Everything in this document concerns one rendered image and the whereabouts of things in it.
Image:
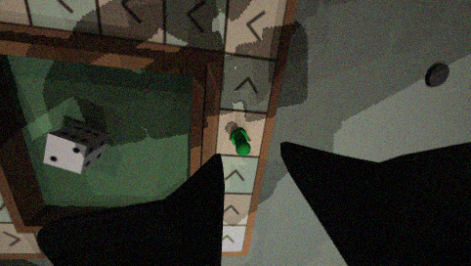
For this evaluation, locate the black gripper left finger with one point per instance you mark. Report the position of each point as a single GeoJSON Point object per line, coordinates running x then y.
{"type": "Point", "coordinates": [186, 227]}

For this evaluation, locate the white die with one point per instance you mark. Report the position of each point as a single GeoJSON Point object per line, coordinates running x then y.
{"type": "Point", "coordinates": [75, 148]}

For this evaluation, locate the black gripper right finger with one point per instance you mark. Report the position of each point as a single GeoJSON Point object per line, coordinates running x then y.
{"type": "Point", "coordinates": [365, 206]}

